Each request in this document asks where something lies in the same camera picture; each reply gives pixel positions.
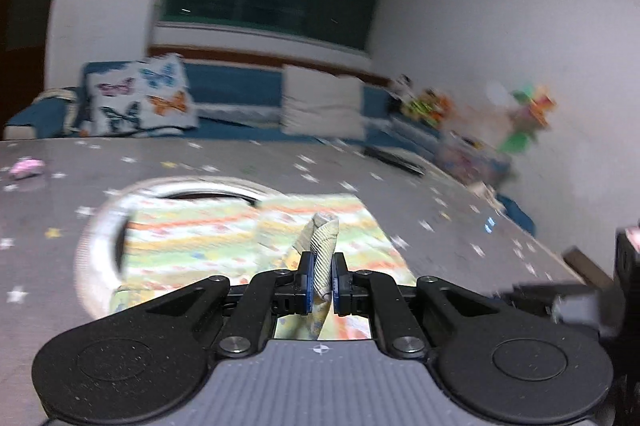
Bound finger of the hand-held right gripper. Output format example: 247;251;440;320
492;282;617;339

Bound panda plush toy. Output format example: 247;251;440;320
392;75;416;104

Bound pink clay lump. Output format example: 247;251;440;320
10;158;47;179

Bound black remote control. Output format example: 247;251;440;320
364;146;426;177

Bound butterfly print pillow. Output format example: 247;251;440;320
85;53;201;137

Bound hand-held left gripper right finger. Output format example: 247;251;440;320
331;252;506;359

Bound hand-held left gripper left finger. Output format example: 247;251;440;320
107;251;316;359

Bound small beige cloth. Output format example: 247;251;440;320
472;182;502;208

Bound white round cooktop ring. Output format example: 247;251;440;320
75;176;286;322

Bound plain grey pillow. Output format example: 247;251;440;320
280;65;367;141

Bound orange fox plush toy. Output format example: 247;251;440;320
432;90;453;122

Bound blue corner sofa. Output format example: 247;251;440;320
2;56;536;237

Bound colourful pinwheel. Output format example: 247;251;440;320
497;85;557;157

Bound clear plastic storage box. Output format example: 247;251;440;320
435;131;516;187

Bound brown wooden door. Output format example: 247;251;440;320
0;0;68;117

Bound cartoon print green pants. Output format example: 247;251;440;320
107;193;416;342

